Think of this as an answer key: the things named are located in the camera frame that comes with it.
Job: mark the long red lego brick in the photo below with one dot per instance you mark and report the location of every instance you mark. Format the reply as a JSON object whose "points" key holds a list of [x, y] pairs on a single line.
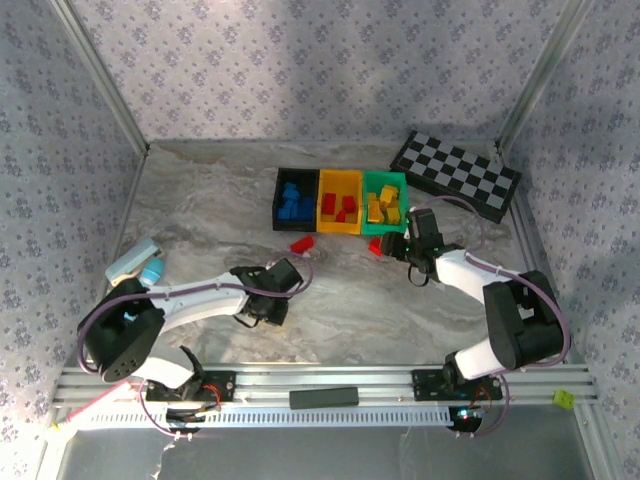
{"points": [[328, 204], [302, 244]]}

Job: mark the long blue lego brick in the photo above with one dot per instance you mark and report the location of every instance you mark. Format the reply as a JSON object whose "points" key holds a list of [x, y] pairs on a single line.
{"points": [[308, 205]]}

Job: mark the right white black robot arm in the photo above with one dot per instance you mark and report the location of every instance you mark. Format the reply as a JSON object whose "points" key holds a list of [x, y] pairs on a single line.
{"points": [[460, 272]]}

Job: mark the green plastic bin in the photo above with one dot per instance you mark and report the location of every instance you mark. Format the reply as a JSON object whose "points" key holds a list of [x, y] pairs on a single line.
{"points": [[385, 229]]}

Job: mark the yellow plastic bin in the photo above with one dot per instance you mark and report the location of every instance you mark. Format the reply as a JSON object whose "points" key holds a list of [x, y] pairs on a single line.
{"points": [[340, 227]]}

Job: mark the black plastic bin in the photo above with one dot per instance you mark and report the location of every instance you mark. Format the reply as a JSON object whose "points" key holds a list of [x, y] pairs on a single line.
{"points": [[280, 227]]}

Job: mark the folded black grey chessboard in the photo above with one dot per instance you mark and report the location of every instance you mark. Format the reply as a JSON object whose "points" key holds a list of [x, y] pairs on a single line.
{"points": [[455, 175]]}

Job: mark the black rectangular block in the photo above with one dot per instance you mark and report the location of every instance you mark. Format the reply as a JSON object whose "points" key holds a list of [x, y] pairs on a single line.
{"points": [[324, 398]]}

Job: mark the cyan marker pen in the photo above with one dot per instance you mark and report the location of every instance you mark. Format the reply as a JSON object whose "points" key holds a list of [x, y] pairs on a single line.
{"points": [[152, 272]]}

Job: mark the black controller board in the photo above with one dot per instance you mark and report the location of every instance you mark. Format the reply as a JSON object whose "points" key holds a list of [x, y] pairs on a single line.
{"points": [[185, 416]]}

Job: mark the pale blue board eraser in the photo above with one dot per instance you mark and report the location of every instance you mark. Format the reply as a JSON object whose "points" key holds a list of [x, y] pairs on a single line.
{"points": [[130, 259]]}

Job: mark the controller board with lit leds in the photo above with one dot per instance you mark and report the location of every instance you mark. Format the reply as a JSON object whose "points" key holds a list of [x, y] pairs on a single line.
{"points": [[465, 417]]}

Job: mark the white torn tape strip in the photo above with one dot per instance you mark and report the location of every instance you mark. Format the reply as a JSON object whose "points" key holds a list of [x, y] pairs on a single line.
{"points": [[164, 460]]}

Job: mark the pink flat bar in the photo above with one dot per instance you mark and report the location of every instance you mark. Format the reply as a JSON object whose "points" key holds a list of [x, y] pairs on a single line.
{"points": [[100, 400]]}

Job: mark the yellow-green small cube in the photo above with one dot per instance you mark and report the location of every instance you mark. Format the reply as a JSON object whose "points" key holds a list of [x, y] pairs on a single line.
{"points": [[564, 399]]}

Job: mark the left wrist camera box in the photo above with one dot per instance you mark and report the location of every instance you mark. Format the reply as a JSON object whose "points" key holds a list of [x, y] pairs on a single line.
{"points": [[286, 274]]}

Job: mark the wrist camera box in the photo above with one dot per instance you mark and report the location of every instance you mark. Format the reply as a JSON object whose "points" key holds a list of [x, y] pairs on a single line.
{"points": [[286, 274], [425, 225]]}

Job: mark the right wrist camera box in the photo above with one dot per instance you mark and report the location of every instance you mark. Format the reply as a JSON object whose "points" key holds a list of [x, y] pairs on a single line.
{"points": [[425, 225]]}

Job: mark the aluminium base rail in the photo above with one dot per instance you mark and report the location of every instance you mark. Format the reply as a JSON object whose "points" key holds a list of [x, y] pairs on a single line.
{"points": [[325, 377]]}

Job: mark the aluminium table edge rail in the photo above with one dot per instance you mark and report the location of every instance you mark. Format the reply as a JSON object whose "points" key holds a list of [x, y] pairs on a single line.
{"points": [[127, 202], [531, 225]]}

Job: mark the aluminium frame post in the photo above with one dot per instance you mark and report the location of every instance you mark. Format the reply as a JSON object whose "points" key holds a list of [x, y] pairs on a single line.
{"points": [[542, 75], [106, 75]]}

